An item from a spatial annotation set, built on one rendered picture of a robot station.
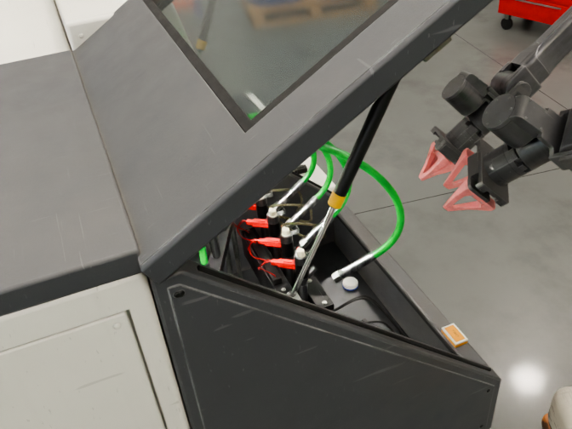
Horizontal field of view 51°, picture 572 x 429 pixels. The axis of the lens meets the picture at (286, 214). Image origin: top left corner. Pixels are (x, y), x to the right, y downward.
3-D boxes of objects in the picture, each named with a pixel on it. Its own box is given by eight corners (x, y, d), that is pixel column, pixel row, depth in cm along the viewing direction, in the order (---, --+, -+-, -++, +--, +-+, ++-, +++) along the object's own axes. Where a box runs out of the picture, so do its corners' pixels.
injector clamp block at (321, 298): (335, 350, 139) (334, 302, 130) (296, 364, 136) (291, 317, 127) (281, 263, 164) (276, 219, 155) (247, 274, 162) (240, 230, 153)
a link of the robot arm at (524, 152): (574, 157, 87) (569, 129, 90) (546, 133, 84) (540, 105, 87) (533, 179, 92) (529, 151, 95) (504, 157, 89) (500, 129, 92)
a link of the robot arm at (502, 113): (598, 168, 81) (610, 115, 84) (547, 124, 76) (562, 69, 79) (523, 180, 91) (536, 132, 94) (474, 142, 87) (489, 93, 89)
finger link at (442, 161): (408, 164, 128) (440, 133, 125) (429, 180, 132) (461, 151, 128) (418, 181, 123) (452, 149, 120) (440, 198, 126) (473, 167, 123)
